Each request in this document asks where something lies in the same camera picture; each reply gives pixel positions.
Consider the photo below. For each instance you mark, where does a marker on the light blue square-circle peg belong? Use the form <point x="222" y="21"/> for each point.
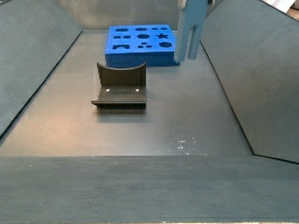
<point x="189" y="35"/>

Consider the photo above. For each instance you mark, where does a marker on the black curved bracket stand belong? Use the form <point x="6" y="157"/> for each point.
<point x="122" y="86"/>

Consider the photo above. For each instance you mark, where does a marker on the blue foam shape board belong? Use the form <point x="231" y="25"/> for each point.
<point x="142" y="43"/>

